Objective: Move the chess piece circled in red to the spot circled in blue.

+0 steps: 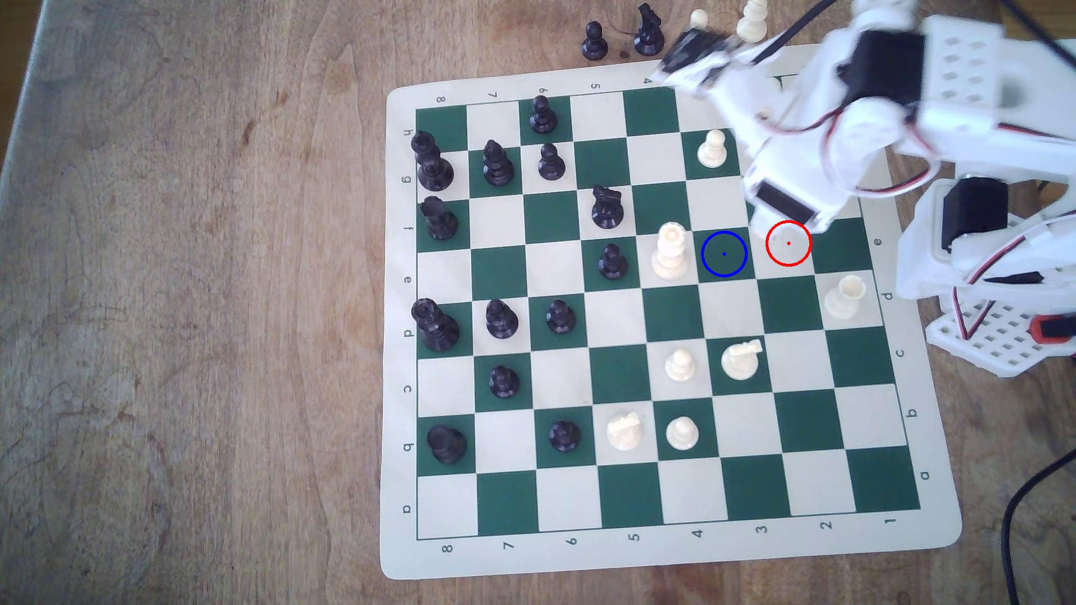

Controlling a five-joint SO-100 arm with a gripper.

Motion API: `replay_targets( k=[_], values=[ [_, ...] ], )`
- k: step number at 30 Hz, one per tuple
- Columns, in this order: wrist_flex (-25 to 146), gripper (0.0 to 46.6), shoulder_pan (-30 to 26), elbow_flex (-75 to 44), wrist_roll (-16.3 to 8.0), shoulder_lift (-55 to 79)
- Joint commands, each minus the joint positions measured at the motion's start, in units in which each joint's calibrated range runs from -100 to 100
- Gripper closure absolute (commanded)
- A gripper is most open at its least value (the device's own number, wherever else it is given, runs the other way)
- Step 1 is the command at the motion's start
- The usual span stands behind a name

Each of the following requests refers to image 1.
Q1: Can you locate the green white chess mat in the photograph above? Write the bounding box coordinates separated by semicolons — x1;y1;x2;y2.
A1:
378;42;963;581

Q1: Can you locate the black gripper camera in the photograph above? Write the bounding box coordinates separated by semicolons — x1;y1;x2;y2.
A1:
668;29;732;72

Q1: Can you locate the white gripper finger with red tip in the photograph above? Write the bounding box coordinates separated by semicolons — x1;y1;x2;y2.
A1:
672;77;745;100
656;57;734;83

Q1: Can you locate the black power cable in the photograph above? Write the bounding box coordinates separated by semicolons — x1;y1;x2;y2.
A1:
1003;448;1076;605

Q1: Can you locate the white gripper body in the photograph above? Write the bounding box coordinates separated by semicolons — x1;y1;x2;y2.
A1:
710;46;820;156

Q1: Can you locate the white chess bishop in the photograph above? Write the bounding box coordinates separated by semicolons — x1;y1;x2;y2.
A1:
737;0;769;43

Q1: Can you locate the red black clamp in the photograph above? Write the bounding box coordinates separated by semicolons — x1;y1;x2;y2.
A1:
1032;313;1076;346

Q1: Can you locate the red white servo wire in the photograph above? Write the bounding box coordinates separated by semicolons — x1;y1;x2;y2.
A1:
757;80;859;139

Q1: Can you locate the black camera cable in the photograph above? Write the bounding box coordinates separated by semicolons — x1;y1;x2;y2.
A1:
752;0;839;67

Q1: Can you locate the white perforated base plate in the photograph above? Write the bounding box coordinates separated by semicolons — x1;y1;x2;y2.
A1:
925;298;1076;379

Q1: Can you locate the black chess knight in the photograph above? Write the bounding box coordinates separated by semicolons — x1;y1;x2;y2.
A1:
634;3;665;57
591;185;625;230

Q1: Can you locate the white chess rook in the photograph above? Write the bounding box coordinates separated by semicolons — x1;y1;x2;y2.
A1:
822;274;867;321

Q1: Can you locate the white chess knight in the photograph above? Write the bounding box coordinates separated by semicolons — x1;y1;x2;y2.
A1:
720;338;764;381
607;412;645;452

